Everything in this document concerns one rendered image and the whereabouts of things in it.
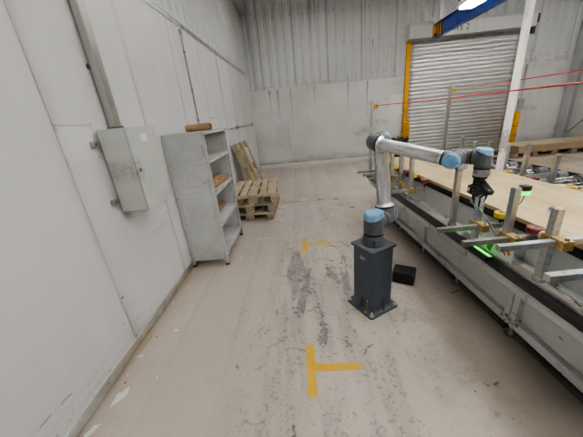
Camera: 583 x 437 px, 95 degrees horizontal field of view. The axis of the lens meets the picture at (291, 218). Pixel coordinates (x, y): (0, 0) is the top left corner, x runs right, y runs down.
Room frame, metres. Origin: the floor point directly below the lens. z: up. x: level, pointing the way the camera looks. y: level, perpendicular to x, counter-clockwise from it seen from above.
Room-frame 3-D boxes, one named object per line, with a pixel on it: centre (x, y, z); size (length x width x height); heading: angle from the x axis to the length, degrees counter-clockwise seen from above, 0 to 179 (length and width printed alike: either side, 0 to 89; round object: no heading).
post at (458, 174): (1.91, -1.25, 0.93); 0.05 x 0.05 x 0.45; 0
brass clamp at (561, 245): (1.12, -1.26, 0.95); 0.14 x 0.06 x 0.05; 0
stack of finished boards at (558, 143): (7.41, -7.40, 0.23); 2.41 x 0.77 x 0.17; 88
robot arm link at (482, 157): (1.58, -1.17, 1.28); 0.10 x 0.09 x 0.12; 41
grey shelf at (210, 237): (3.33, 1.01, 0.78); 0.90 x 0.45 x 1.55; 177
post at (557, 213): (1.15, -1.26, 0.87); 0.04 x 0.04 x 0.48; 0
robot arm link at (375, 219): (1.94, -0.65, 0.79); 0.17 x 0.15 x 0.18; 131
